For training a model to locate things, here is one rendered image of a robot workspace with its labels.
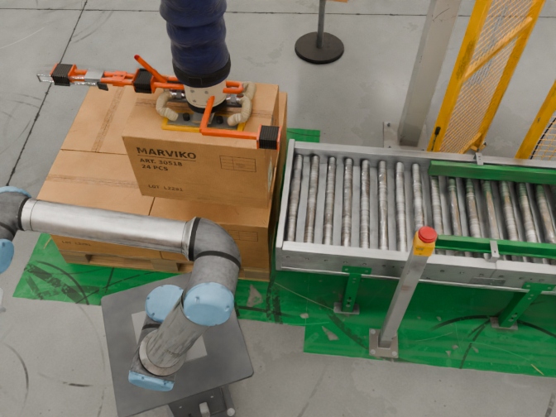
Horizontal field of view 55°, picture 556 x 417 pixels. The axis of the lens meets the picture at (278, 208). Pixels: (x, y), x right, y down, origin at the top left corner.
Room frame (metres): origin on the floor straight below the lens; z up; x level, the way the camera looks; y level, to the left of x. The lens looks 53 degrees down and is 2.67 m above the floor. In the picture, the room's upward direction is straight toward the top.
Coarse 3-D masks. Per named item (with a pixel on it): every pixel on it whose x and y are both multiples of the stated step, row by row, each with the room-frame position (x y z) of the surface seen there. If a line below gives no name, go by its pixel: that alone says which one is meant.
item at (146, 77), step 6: (138, 72) 1.76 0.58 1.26; (144, 72) 1.76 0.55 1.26; (132, 78) 1.71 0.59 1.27; (138, 78) 1.72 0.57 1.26; (144, 78) 1.72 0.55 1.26; (150, 78) 1.72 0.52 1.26; (132, 84) 1.69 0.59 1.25; (138, 84) 1.68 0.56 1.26; (144, 84) 1.67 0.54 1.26; (150, 84) 1.68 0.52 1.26; (138, 90) 1.68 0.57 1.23; (144, 90) 1.67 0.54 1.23; (150, 90) 1.67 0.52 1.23
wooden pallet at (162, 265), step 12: (276, 216) 1.84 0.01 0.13; (60, 252) 1.60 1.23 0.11; (72, 252) 1.59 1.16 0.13; (84, 252) 1.58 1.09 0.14; (96, 252) 1.58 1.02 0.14; (84, 264) 1.59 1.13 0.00; (96, 264) 1.58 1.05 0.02; (108, 264) 1.58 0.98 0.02; (120, 264) 1.58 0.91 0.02; (132, 264) 1.58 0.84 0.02; (144, 264) 1.58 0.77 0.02; (156, 264) 1.54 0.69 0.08; (168, 264) 1.53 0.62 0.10; (180, 264) 1.58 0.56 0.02; (192, 264) 1.58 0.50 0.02; (240, 276) 1.49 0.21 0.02; (252, 276) 1.48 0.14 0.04; (264, 276) 1.47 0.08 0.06
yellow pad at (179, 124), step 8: (176, 112) 1.66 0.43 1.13; (184, 112) 1.65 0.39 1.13; (168, 120) 1.60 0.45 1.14; (176, 120) 1.60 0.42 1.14; (184, 120) 1.60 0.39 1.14; (216, 120) 1.60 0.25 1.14; (224, 120) 1.60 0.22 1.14; (168, 128) 1.57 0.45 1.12; (176, 128) 1.56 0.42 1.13; (184, 128) 1.56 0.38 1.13; (192, 128) 1.56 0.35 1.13; (216, 128) 1.56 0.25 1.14; (224, 128) 1.55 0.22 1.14; (232, 128) 1.55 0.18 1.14; (240, 128) 1.55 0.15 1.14
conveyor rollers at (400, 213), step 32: (384, 192) 1.69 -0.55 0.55; (416, 192) 1.69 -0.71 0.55; (448, 192) 1.70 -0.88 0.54; (544, 192) 1.69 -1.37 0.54; (288, 224) 1.49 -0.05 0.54; (384, 224) 1.49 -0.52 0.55; (416, 224) 1.49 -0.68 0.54; (512, 224) 1.49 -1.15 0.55; (544, 224) 1.49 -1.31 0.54; (480, 256) 1.30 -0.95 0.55; (512, 256) 1.31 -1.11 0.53
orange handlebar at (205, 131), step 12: (84, 72) 1.77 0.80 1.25; (108, 72) 1.77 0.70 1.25; (120, 72) 1.76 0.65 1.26; (120, 84) 1.71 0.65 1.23; (156, 84) 1.69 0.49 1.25; (168, 84) 1.69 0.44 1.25; (180, 84) 1.68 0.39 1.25; (228, 84) 1.69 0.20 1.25; (240, 84) 1.68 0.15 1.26; (204, 120) 1.48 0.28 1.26; (204, 132) 1.42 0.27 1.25; (216, 132) 1.41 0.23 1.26; (228, 132) 1.41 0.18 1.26; (240, 132) 1.41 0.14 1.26; (252, 132) 1.41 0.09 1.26
